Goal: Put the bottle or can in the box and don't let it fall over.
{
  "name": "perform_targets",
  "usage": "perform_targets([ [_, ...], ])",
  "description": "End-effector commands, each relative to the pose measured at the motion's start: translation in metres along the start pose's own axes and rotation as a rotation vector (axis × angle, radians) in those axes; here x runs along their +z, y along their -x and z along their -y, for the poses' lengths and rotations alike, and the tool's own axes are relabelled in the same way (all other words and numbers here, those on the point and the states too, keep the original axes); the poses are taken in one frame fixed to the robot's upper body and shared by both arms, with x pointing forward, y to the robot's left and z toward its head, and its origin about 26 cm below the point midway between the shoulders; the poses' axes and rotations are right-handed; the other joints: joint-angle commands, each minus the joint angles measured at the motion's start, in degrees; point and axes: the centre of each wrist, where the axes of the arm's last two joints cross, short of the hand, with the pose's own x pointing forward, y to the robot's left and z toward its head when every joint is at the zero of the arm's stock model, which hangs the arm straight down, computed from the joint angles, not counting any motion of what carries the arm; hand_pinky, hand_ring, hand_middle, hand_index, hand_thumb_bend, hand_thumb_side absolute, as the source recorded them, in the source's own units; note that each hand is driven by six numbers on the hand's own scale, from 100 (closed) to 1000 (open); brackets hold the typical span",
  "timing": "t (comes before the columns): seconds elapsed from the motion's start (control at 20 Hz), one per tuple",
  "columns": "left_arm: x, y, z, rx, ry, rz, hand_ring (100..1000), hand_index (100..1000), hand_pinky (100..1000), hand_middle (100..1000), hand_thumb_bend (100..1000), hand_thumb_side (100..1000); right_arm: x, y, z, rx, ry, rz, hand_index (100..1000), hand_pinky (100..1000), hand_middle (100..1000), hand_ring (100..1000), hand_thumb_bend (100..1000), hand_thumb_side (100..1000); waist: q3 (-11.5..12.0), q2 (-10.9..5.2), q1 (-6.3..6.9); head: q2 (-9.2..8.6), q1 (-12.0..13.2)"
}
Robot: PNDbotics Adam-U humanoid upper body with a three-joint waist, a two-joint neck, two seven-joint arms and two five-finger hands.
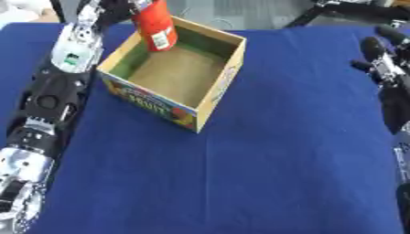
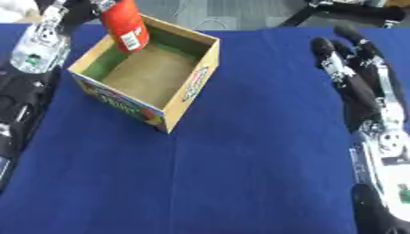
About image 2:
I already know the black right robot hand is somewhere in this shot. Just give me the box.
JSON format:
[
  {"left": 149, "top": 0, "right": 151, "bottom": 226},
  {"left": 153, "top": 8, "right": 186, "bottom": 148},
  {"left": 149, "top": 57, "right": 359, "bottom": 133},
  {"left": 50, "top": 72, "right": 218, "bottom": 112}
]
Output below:
[{"left": 308, "top": 23, "right": 410, "bottom": 133}]

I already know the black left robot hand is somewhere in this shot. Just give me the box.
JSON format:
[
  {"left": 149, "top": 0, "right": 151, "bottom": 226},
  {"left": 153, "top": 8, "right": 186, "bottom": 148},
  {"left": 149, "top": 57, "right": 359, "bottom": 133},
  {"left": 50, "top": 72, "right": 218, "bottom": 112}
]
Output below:
[{"left": 54, "top": 0, "right": 117, "bottom": 35}]

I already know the black tripod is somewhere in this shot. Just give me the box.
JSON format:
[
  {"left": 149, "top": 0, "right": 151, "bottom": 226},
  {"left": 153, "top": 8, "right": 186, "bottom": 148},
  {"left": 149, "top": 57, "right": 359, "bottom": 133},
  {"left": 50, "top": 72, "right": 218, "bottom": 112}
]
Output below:
[{"left": 278, "top": 0, "right": 409, "bottom": 30}]

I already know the white cable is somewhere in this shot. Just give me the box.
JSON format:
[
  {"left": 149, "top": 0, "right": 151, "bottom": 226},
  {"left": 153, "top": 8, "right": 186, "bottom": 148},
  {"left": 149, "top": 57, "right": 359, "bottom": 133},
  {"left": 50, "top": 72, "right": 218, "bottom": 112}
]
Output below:
[{"left": 192, "top": 16, "right": 243, "bottom": 31}]

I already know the red bottle with white label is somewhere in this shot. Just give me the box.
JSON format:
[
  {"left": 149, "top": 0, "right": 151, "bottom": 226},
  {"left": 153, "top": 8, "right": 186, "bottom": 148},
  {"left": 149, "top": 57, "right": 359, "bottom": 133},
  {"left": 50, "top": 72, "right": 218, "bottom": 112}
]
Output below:
[{"left": 99, "top": 0, "right": 153, "bottom": 53}]

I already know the open cardboard box green inside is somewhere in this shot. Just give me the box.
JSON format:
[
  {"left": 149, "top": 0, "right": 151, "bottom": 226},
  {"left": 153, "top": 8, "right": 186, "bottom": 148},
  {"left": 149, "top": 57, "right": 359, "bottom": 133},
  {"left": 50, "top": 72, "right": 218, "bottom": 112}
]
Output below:
[{"left": 67, "top": 13, "right": 223, "bottom": 134}]

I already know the white bag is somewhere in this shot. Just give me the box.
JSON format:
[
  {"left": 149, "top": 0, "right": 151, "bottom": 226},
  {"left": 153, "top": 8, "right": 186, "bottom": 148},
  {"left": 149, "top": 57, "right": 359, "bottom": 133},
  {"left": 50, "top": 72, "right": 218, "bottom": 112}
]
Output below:
[{"left": 0, "top": 0, "right": 42, "bottom": 24}]

